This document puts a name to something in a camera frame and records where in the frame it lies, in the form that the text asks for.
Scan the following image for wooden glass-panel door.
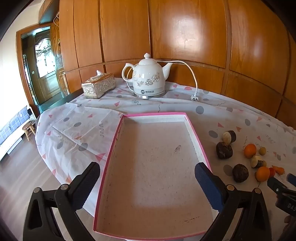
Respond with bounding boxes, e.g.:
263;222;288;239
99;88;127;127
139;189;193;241
35;38;63;98

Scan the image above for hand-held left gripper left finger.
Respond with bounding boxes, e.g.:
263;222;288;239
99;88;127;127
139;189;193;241
23;161;102;241

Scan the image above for white ceramic electric kettle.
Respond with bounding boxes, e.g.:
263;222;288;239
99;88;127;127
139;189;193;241
122;53;174;93

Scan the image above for cut dark sugarcane piece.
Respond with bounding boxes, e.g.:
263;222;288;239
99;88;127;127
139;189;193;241
251;155;267;168
222;130;237;145

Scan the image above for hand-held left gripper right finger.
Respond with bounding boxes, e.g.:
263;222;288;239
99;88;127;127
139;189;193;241
194;162;272;241

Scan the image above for orange mandarin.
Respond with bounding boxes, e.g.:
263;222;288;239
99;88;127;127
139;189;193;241
255;166;270;182
244;144;257;159

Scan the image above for pink cardboard box tray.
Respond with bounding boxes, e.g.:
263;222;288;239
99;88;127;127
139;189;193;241
93;112;212;239

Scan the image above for blue plaid sofa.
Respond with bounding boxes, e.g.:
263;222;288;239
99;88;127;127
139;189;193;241
0;105;35;160

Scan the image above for small wooden stool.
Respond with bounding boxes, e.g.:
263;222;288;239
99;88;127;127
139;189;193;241
22;121;36;142

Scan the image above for metal kettle base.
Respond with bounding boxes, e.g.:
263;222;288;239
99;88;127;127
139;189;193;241
133;89;167;100

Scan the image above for white patterned tablecloth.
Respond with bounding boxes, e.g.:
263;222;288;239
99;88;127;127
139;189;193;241
35;77;296;241

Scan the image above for dark water chestnut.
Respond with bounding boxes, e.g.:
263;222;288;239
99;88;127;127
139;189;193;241
216;142;233;159
232;164;249;183

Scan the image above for silver embossed tissue box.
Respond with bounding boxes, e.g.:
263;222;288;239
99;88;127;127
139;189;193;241
81;73;116;99

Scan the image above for white power cord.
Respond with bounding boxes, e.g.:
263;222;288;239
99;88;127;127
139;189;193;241
162;61;200;102

